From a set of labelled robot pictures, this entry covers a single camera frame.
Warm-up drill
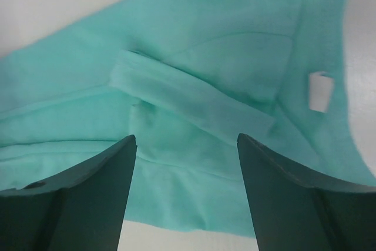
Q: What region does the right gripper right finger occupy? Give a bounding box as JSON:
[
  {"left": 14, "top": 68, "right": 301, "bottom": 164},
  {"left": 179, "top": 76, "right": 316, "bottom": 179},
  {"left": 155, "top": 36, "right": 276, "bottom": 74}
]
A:
[{"left": 237, "top": 134, "right": 375, "bottom": 251}]

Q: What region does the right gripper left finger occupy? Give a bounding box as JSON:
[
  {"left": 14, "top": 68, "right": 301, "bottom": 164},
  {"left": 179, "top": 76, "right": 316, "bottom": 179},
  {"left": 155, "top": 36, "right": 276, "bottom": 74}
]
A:
[{"left": 1, "top": 135, "right": 137, "bottom": 251}]

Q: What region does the teal t shirt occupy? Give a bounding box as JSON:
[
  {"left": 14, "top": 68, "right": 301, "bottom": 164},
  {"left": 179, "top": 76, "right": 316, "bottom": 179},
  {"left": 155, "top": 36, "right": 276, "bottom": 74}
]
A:
[{"left": 1, "top": 0, "right": 375, "bottom": 236}]

